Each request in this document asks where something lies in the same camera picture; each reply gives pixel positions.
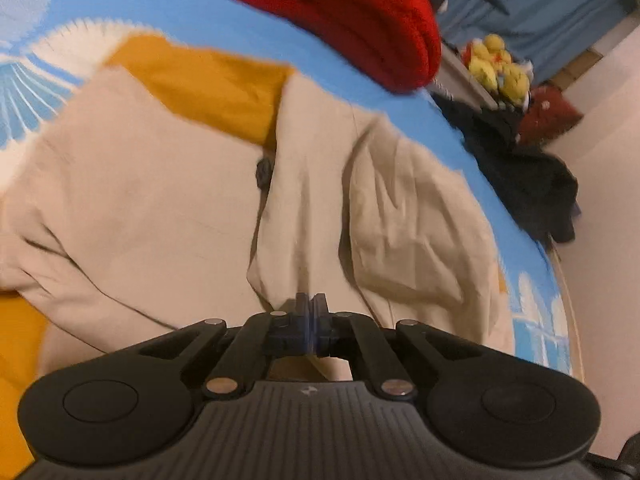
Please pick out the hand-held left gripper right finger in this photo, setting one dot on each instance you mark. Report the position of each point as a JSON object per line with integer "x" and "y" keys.
{"x": 319, "y": 320}

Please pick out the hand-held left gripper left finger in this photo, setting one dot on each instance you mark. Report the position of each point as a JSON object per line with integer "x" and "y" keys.
{"x": 303, "y": 320}

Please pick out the beige and mustard hooded jacket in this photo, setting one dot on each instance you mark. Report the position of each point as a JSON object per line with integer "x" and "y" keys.
{"x": 150, "y": 200}

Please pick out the black clothes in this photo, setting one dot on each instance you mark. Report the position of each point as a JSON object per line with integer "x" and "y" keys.
{"x": 520, "y": 175}

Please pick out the dark red bag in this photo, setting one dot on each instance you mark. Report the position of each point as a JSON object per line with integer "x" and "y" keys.
{"x": 547, "y": 112}

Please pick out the yellow plush toys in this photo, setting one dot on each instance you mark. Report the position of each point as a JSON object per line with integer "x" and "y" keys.
{"x": 500, "y": 67}

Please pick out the red folded blanket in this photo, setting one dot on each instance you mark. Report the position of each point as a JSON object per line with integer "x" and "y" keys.
{"x": 350, "y": 10}

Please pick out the blue curtain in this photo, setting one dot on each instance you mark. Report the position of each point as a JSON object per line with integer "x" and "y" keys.
{"x": 555, "y": 10}

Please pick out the wooden bed frame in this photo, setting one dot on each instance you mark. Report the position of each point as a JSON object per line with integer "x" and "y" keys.
{"x": 570, "y": 305}

